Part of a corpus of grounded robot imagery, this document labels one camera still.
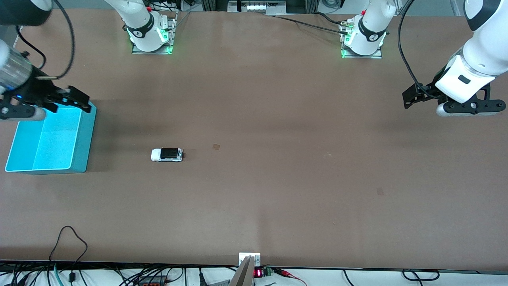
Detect white jeep toy black roof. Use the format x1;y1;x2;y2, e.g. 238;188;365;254
151;147;184;162

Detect cyan plastic bin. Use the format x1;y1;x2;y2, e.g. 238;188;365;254
5;100;97;174

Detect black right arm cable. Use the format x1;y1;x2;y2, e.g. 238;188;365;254
15;25;47;69
37;0;75;79

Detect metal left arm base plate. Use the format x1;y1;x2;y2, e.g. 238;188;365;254
340;19;383;59

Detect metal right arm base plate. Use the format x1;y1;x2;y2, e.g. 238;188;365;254
132;11;177;55

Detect black base power cable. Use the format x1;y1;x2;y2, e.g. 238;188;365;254
273;11;350;35

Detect thin black looped cable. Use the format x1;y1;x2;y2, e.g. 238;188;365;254
49;226;89;283

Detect black coiled cable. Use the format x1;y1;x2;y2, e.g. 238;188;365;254
402;269;440;282

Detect aluminium frame with light strip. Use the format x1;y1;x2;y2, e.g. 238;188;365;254
227;0;287;15

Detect red clip lead wires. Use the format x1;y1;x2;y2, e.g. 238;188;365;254
272;268;308;286

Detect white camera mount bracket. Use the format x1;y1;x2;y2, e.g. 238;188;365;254
239;253;261;267

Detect grey metal camera mount bar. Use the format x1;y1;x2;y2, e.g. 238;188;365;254
229;256;255;286

